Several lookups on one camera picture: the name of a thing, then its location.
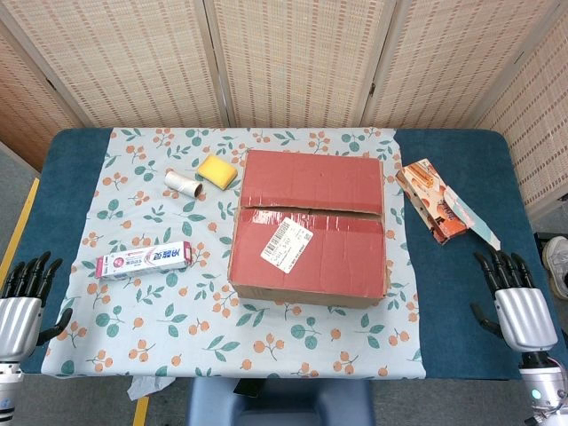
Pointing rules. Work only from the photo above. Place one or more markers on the orange snack package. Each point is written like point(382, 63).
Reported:
point(426, 186)

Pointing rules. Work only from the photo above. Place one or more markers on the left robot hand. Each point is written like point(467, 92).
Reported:
point(18, 324)

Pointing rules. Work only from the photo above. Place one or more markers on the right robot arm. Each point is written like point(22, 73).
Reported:
point(543, 386)

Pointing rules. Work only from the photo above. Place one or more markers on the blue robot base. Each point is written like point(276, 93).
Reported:
point(284, 406)

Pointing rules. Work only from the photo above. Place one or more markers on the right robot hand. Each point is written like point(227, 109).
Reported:
point(526, 317)

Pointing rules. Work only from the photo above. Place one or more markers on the floral tablecloth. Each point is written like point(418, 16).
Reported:
point(177, 319)

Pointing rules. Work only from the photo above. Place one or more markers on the white sneaker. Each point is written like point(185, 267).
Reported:
point(557, 266)

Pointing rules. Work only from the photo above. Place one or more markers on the yellow sponge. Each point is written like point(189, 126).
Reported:
point(215, 171)

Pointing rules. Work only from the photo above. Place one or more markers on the white shipping label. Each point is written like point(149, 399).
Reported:
point(286, 244)

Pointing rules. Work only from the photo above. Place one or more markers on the small black flat object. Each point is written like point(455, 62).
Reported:
point(249, 388)

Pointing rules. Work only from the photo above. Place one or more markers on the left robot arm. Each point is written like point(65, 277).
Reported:
point(8, 390)

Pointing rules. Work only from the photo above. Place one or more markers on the white cardboard tube roll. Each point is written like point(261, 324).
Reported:
point(179, 182)

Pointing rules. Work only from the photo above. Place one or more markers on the pink white toothpaste box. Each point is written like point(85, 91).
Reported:
point(142, 262)

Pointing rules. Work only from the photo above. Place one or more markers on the brown cardboard box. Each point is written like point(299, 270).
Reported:
point(310, 177)

